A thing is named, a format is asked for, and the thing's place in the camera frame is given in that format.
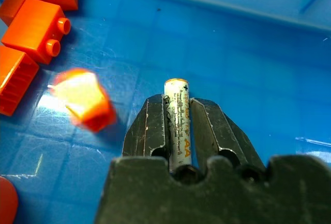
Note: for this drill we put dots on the white AA battery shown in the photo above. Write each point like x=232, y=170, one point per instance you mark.
x=178, y=123

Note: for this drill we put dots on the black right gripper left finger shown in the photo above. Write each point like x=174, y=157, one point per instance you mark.
x=144, y=131

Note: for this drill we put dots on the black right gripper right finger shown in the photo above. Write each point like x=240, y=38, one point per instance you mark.
x=219, y=131

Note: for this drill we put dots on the orange round toy piece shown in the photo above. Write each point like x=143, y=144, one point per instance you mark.
x=7, y=200

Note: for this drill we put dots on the blue plastic bin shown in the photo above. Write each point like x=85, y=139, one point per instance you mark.
x=196, y=53

